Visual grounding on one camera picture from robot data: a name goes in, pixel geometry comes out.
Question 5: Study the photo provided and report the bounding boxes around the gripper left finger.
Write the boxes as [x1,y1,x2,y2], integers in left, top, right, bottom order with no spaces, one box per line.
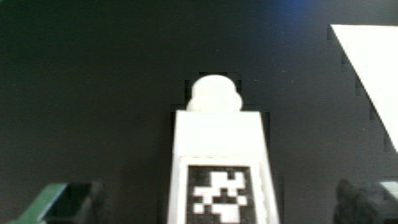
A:
[12,182,107,224]

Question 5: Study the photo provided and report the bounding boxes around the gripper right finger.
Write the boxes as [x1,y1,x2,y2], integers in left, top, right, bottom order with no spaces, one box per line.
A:
[335,179,398,224]

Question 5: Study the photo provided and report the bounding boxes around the white table leg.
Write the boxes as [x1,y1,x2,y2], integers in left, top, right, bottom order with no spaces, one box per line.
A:
[168,74,282,224]

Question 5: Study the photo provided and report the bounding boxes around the white marker sheet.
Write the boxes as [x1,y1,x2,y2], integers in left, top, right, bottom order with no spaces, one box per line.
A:
[331,24,398,151]

